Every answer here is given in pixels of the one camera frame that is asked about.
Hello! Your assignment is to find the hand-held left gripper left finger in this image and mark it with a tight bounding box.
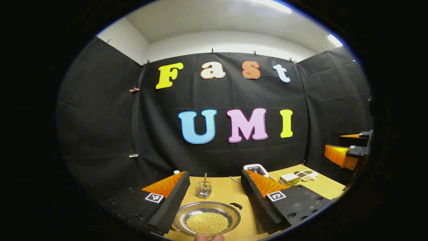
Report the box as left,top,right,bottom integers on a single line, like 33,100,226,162
100,171,191,236

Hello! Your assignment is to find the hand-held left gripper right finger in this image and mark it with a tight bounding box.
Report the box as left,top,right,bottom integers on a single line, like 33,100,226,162
241,169,335,235

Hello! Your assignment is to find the steel pot with black handles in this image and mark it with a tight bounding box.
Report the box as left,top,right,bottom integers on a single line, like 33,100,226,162
172,201,243,236

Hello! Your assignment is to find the pile of yellow soybeans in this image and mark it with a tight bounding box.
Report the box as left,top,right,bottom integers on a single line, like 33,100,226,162
186,212,230,235

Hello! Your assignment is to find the white toaster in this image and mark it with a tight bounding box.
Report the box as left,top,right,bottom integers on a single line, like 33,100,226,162
243,164,269,178

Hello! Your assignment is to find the white divided dish of beans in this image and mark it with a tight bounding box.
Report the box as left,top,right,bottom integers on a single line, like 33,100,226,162
295,169,319,182

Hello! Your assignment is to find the sandwich with lettuce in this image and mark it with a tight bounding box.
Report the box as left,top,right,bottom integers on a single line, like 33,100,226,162
280,173,301,184

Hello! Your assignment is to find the small ceiling light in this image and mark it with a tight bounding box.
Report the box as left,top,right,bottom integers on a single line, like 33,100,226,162
327,33,344,48

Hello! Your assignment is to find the long ceiling light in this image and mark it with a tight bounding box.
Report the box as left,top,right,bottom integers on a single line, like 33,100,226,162
254,0,292,14

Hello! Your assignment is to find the wire mesh basket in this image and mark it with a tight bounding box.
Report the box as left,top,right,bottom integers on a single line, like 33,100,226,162
195,181,212,199

